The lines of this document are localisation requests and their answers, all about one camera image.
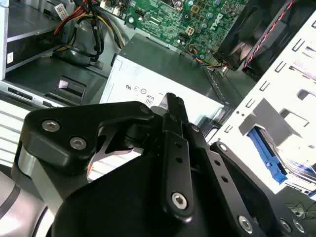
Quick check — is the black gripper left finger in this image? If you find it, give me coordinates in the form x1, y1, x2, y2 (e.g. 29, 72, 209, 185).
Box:
13, 93, 195, 222

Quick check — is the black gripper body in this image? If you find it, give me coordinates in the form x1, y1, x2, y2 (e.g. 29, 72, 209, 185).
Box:
53, 153, 237, 237

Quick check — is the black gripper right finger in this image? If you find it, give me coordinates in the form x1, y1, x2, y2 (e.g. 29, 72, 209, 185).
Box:
175, 95, 308, 237

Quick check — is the hard disk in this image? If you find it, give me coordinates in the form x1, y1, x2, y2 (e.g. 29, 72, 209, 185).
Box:
248, 125, 316, 188

